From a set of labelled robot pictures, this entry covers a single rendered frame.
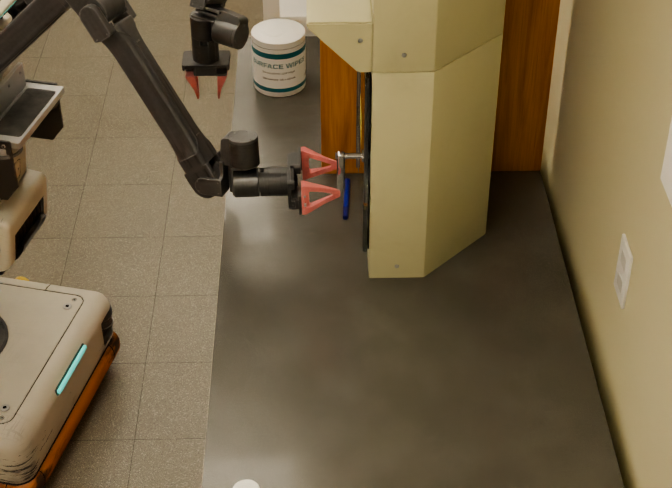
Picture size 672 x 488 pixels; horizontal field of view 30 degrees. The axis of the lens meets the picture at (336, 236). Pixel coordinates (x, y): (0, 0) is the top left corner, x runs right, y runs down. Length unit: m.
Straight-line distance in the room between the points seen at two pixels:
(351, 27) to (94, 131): 2.68
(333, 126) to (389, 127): 0.45
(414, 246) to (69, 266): 1.88
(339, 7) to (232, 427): 0.76
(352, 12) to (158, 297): 1.91
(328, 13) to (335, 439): 0.74
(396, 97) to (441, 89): 0.08
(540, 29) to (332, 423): 0.96
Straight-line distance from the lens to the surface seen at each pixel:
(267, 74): 3.05
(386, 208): 2.40
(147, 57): 2.41
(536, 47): 2.68
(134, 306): 3.94
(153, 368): 3.72
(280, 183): 2.40
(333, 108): 2.71
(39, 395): 3.30
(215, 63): 2.74
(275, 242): 2.60
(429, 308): 2.44
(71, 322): 3.48
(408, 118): 2.29
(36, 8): 2.46
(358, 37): 2.20
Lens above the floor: 2.53
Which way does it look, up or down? 37 degrees down
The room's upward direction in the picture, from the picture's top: straight up
